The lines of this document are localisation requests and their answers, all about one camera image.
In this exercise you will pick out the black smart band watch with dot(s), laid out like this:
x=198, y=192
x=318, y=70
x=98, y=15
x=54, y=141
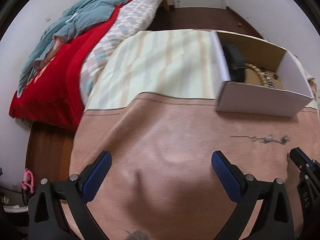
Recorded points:
x=235, y=63

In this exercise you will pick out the pink slipper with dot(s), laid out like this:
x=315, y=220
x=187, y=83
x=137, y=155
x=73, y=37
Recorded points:
x=28, y=181

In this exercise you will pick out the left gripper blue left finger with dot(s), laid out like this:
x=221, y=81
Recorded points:
x=93, y=176

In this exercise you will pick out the pink and striped table cloth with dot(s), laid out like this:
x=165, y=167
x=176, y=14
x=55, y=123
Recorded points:
x=154, y=109

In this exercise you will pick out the red blanket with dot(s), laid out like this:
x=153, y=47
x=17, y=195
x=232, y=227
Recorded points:
x=52, y=96

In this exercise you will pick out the teal blanket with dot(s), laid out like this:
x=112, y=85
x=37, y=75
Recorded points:
x=76, y=20

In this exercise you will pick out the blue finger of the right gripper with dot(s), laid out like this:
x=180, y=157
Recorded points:
x=300, y=159

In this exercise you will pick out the white cardboard box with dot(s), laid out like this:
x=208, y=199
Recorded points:
x=275, y=82

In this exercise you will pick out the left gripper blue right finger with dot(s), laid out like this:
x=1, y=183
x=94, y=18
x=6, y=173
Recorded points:
x=226, y=173

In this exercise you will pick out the checkered quilt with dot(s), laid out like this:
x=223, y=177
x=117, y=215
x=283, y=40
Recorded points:
x=133, y=17

